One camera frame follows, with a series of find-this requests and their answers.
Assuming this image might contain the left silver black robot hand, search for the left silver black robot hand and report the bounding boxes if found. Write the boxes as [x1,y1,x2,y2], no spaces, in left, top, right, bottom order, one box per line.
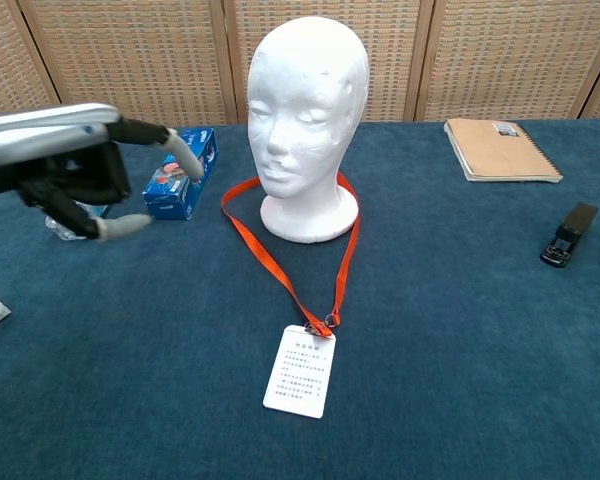
[0,103,205,244]

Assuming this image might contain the orange lanyard strap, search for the orange lanyard strap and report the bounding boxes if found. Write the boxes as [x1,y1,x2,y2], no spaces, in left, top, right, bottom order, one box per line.
[221,171,362,337]

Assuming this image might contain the white ID badge card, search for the white ID badge card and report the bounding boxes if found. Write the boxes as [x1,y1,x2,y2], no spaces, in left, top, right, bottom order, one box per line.
[262,323,337,420]

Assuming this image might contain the white foam mannequin head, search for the white foam mannequin head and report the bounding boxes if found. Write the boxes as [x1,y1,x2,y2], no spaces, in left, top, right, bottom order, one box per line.
[246,16,370,245]

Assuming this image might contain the clear plastic water bottle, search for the clear plastic water bottle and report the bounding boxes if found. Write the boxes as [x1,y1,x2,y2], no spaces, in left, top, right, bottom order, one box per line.
[45,201,112,242]

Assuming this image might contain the blue cookie box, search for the blue cookie box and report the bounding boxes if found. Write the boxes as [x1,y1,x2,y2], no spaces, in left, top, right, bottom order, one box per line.
[142,127,220,222]

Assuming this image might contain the woven wicker folding screen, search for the woven wicker folding screen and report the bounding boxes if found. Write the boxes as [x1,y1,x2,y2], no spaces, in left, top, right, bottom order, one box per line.
[0,0,600,145]

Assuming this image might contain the dark blue tablecloth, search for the dark blue tablecloth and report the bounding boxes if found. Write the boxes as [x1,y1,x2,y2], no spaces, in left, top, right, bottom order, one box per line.
[0,118,600,480]

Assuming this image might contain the brown spiral notebook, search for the brown spiral notebook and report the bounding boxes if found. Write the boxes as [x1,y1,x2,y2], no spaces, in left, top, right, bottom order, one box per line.
[443,118,564,184]

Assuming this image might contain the black stapler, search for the black stapler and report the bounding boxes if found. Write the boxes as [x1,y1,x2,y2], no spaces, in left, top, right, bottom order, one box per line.
[539,201,600,270]

